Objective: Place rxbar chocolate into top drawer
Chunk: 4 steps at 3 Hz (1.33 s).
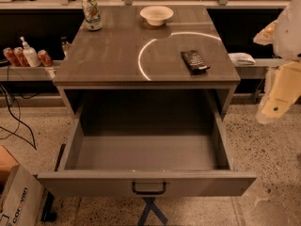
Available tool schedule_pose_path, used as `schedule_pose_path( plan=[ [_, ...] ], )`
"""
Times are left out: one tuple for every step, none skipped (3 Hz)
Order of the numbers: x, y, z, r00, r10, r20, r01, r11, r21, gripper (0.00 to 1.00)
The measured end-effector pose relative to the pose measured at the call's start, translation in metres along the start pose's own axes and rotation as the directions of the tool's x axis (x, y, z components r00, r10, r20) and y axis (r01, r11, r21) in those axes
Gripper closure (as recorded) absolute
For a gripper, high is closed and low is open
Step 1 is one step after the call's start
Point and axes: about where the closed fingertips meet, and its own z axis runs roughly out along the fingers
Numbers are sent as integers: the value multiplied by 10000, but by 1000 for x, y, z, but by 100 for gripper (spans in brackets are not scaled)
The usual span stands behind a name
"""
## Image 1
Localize white ceramic bowl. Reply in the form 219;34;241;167
140;6;173;26

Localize red soda can middle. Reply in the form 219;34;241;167
13;47;29;67

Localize red soda can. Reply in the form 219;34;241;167
13;47;29;67
38;50;53;67
3;47;20;66

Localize red soda can right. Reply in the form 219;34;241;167
38;50;53;67

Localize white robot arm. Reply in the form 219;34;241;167
253;0;301;124

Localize cardboard box with print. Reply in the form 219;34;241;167
0;146;44;226

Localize white folded cloth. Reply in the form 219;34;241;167
229;53;255;65

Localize small clear bottle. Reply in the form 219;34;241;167
61;37;70;55

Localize red soda can leftmost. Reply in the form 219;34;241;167
3;47;20;66

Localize open grey top drawer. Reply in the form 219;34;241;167
38;89;256;197

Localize grey low shelf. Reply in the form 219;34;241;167
0;60;61;82

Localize black floor cables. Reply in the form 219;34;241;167
0;64;40;151

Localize tall green drink can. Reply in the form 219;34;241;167
82;0;103;31

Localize grey cabinet with top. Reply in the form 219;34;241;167
54;5;240;115

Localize black drawer handle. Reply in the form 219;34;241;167
132;182;166;195

